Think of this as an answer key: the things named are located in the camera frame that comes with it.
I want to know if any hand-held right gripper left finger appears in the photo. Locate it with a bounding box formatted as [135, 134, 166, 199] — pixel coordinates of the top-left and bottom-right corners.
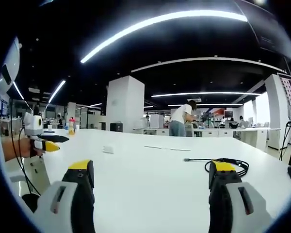
[32, 159, 96, 233]

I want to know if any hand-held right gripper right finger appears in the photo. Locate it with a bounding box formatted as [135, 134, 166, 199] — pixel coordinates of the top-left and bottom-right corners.
[208, 159, 275, 233]

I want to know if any black Type-C cable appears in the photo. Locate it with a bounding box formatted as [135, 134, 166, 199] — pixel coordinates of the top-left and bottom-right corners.
[182, 157, 250, 176]

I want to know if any white desk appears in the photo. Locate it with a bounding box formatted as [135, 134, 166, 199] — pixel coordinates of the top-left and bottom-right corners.
[4, 128, 291, 233]

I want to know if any person's left hand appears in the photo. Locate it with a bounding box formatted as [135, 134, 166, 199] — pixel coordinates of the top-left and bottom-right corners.
[20, 138, 46, 160]

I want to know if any yellow and white bottle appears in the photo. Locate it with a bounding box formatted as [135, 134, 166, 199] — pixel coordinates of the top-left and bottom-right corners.
[67, 116, 77, 137]

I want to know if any white drawer cabinet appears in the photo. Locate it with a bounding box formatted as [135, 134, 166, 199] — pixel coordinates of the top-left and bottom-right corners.
[9, 157, 51, 195]

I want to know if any short ceiling light strip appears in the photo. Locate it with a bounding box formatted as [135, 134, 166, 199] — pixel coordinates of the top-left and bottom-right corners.
[48, 80, 67, 104]

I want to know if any black box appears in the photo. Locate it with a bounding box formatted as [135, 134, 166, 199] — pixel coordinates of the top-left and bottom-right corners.
[110, 122, 124, 133]

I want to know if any white worn device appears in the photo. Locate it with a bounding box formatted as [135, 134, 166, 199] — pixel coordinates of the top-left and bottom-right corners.
[0, 36, 22, 86]

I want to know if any row of white office desks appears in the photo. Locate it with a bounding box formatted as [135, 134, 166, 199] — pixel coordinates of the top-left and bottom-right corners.
[132, 126, 270, 149]

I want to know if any white square pillar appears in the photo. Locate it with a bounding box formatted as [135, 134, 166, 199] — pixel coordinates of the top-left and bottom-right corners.
[105, 75, 146, 133]

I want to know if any white flat strip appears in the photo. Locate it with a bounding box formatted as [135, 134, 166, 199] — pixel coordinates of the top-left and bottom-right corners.
[144, 145, 192, 152]

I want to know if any thin ceiling light strip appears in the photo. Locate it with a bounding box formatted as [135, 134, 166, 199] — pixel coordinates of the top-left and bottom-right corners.
[151, 91, 262, 98]

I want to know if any long curved ceiling light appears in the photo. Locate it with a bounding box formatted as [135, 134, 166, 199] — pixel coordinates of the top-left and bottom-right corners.
[80, 10, 248, 64]

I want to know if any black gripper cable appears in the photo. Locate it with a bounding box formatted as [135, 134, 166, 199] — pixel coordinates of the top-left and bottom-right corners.
[10, 96, 42, 196]

